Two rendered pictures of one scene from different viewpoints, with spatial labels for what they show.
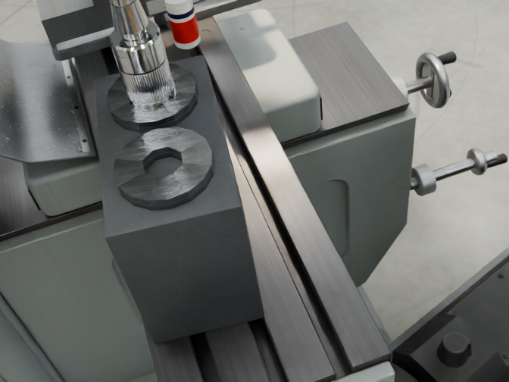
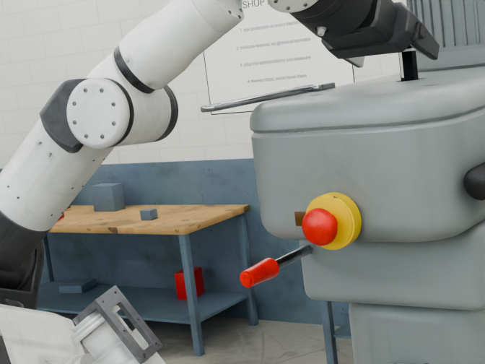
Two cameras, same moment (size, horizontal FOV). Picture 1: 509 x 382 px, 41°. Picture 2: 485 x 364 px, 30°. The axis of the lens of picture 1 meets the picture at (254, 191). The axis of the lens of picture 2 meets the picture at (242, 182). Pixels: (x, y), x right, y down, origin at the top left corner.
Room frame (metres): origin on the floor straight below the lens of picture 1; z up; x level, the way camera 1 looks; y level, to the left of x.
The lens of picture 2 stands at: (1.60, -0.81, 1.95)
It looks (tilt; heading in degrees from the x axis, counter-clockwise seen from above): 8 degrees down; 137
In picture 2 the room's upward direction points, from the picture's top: 7 degrees counter-clockwise
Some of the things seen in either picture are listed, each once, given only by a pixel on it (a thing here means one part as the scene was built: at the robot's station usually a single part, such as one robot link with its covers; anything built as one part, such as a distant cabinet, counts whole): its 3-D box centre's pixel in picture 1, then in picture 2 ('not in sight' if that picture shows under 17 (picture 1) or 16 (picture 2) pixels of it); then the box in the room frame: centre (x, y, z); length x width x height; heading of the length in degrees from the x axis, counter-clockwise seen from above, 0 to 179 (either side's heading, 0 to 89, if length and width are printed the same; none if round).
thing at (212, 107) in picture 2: not in sight; (269, 96); (0.84, -0.04, 1.89); 0.24 x 0.04 x 0.01; 100
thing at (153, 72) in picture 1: (144, 67); not in sight; (0.53, 0.08, 1.19); 0.05 x 0.05 x 0.06
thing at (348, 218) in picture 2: not in sight; (333, 220); (0.97, -0.09, 1.76); 0.06 x 0.02 x 0.06; 11
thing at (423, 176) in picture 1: (458, 167); not in sight; (0.89, -0.42, 0.54); 0.22 x 0.06 x 0.06; 101
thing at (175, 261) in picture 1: (178, 194); not in sight; (0.48, 0.08, 1.06); 0.22 x 0.12 x 0.20; 4
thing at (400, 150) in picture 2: not in sight; (421, 141); (0.92, 0.15, 1.81); 0.47 x 0.26 x 0.16; 101
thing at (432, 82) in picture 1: (416, 86); not in sight; (1.02, -0.36, 0.66); 0.16 x 0.12 x 0.12; 101
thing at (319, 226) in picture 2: not in sight; (322, 225); (0.97, -0.12, 1.76); 0.04 x 0.03 x 0.04; 11
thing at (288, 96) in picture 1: (162, 98); not in sight; (0.92, 0.13, 0.82); 0.50 x 0.35 x 0.12; 101
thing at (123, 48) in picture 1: (135, 37); not in sight; (0.53, 0.08, 1.22); 0.05 x 0.05 x 0.01
